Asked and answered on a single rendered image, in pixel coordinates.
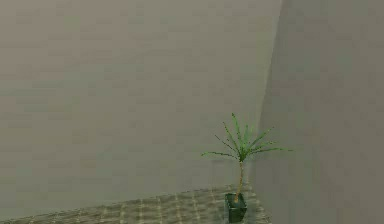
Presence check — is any green houseplant in dark pot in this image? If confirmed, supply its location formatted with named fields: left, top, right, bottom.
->
left=200, top=112, right=294, bottom=224

